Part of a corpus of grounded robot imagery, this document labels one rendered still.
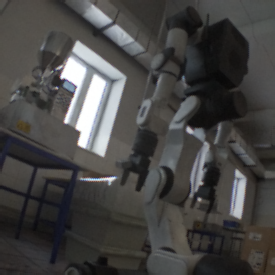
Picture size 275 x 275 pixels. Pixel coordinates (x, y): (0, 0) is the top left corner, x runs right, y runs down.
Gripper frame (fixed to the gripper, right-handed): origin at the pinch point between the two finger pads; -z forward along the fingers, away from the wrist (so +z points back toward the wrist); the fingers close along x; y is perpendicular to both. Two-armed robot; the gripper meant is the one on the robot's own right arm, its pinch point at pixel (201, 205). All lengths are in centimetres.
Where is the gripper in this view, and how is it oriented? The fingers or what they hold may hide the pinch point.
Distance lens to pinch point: 128.5
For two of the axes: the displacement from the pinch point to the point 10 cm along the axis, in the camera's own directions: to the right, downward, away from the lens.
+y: -7.6, -3.7, -5.3
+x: -5.5, -0.7, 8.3
